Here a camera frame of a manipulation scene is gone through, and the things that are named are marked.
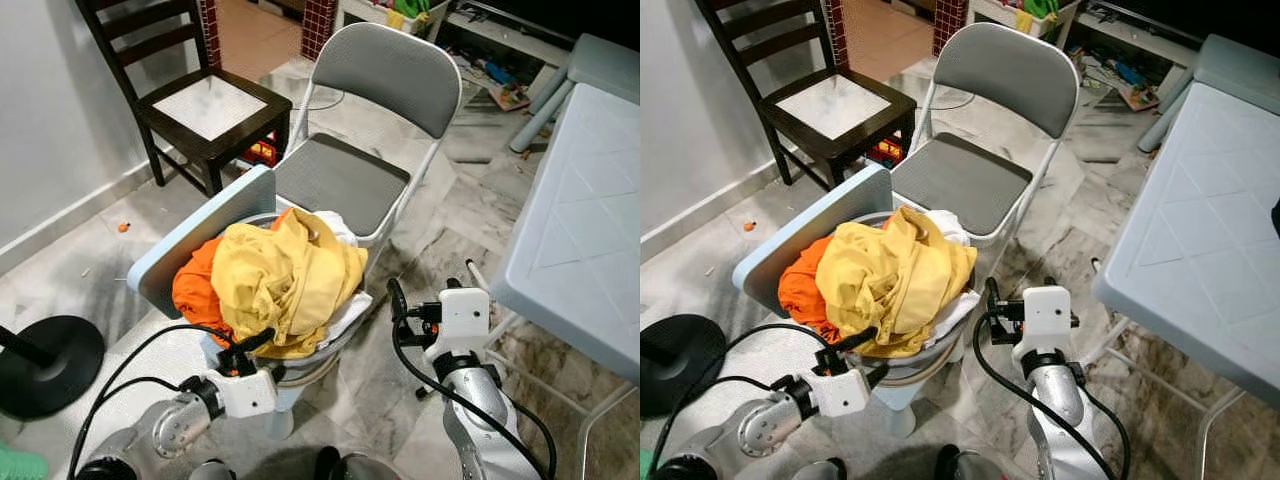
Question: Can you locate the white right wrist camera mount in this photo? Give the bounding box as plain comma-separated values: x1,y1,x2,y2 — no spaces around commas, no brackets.
425,287,493,366
1010,285,1076,361

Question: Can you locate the grey folding chair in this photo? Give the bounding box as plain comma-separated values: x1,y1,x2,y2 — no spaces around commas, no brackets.
272,22,463,276
890,22,1083,251

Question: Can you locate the white folding table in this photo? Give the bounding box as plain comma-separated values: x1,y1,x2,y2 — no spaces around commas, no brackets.
1085,80,1280,480
465,80,641,480

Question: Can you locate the black round stand base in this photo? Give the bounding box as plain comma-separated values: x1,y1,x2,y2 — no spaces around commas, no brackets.
0,315,106,421
640,313,729,419

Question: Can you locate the dark wooden chair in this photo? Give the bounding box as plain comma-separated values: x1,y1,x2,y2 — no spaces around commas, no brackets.
75,0,293,196
697,0,917,191

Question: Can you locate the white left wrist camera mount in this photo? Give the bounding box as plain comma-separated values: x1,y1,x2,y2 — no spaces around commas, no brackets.
205,368,279,419
800,365,873,419

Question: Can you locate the white garment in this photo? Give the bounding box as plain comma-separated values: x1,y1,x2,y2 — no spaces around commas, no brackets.
925,208,981,346
315,210,376,351

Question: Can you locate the yellow garment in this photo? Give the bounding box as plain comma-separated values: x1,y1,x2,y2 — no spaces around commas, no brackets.
212,208,369,359
815,205,979,359

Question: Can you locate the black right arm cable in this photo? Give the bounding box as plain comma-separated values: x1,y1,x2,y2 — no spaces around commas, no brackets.
388,278,556,480
972,278,1131,480

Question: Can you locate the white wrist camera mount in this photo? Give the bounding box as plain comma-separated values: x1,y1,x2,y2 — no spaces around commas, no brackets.
205,368,279,419
425,287,493,366
800,365,873,419
1010,285,1076,361

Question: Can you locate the robot right leg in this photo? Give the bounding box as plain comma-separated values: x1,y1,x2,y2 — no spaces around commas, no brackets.
930,445,1011,480
315,447,401,480

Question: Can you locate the orange garment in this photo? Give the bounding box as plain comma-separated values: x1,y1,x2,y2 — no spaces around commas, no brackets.
172,208,296,346
778,233,851,346

